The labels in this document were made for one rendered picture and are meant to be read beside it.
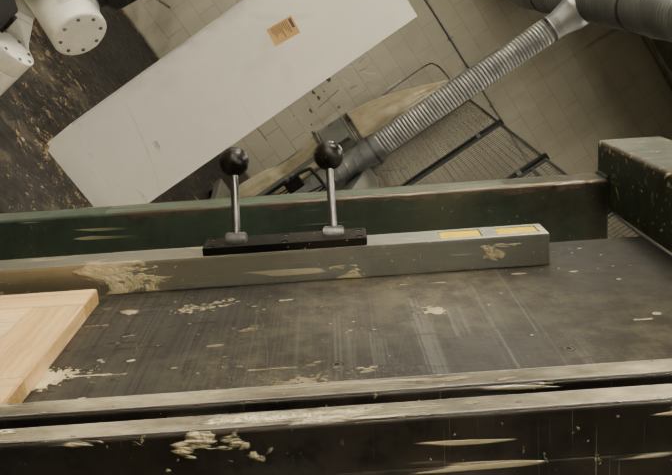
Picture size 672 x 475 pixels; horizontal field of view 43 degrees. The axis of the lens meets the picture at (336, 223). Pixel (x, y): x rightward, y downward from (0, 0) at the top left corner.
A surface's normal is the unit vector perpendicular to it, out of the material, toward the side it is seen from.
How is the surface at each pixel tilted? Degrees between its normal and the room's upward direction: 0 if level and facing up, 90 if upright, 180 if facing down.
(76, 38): 86
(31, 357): 59
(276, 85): 90
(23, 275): 90
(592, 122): 90
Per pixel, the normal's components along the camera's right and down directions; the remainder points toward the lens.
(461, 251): 0.02, 0.24
